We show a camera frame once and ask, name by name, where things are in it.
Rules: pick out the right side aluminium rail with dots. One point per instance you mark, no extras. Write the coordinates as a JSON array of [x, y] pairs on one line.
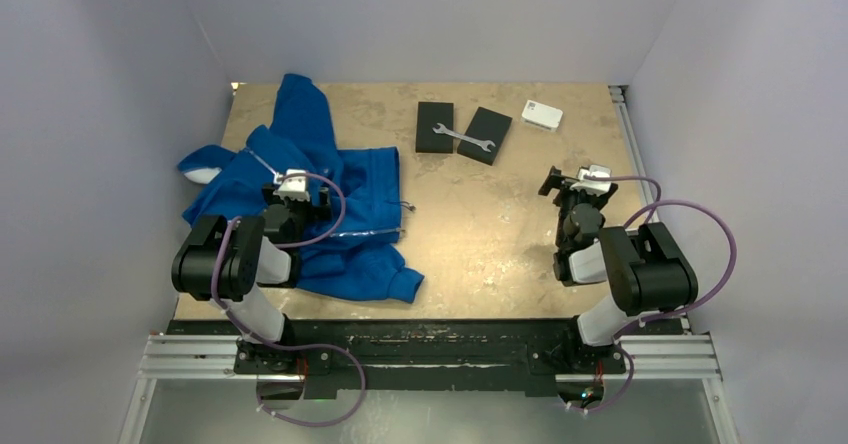
[[617, 95]]

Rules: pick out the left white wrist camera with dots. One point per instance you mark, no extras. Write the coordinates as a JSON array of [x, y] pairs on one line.
[[292, 184]]

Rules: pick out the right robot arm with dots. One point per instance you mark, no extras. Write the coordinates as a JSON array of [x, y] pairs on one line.
[[645, 269]]

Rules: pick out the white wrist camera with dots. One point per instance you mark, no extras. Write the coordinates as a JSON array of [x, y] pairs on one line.
[[292, 184], [594, 180]]

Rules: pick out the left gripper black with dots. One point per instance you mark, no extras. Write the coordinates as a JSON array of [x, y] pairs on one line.
[[315, 212]]

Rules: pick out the silver wrench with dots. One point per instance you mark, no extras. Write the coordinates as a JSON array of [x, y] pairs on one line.
[[485, 145]]

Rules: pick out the blue zip jacket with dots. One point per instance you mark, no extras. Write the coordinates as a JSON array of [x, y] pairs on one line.
[[355, 260]]

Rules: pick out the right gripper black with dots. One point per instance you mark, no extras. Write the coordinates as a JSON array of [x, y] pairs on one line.
[[557, 180]]

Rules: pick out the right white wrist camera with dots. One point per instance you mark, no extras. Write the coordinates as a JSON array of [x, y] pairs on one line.
[[594, 180]]

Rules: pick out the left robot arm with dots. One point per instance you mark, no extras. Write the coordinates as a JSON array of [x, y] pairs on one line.
[[227, 263]]

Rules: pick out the aluminium frame rail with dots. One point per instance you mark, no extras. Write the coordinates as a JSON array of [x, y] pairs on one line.
[[212, 357]]

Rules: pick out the white small box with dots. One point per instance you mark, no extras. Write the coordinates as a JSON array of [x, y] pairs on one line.
[[541, 115]]

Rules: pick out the black flat block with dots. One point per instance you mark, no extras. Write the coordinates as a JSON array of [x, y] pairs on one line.
[[429, 116], [485, 125]]

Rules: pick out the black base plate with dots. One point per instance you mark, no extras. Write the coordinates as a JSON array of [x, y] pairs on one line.
[[518, 355]]

